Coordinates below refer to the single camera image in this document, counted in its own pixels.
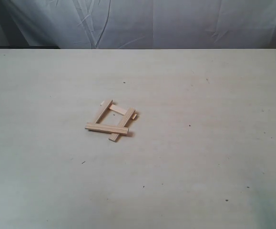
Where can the white backdrop cloth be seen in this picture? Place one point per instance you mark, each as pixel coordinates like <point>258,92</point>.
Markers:
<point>138,24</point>

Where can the wood strip with two magnets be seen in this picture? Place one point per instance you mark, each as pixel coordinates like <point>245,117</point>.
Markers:
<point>121,111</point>

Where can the grainy wood strip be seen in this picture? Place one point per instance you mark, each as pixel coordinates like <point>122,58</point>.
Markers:
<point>125,119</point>

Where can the plain wood strip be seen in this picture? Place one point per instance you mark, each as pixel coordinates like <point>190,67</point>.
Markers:
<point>102,111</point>

